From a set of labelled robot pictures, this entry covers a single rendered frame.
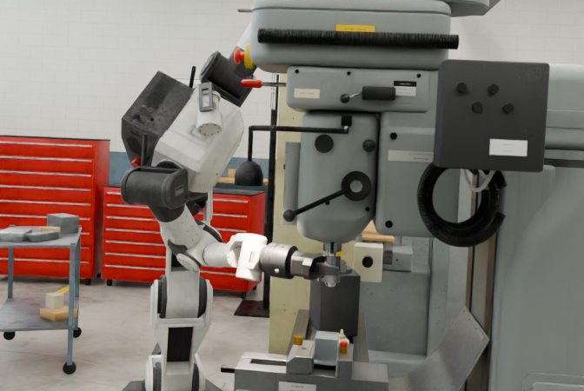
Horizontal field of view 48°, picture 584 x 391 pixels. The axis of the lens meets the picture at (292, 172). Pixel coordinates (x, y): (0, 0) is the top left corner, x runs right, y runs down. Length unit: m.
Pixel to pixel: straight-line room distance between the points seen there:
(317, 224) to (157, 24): 9.80
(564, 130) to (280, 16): 0.70
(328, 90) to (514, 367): 0.74
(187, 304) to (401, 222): 0.91
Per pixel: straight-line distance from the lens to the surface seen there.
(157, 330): 2.25
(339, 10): 1.55
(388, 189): 1.54
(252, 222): 6.26
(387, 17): 1.55
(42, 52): 11.88
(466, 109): 1.30
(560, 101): 1.62
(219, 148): 1.85
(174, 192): 1.75
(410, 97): 1.54
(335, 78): 1.54
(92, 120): 11.45
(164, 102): 1.90
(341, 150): 1.56
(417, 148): 1.54
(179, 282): 2.19
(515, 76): 1.33
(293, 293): 3.48
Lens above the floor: 1.56
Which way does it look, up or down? 3 degrees down
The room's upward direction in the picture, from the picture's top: 3 degrees clockwise
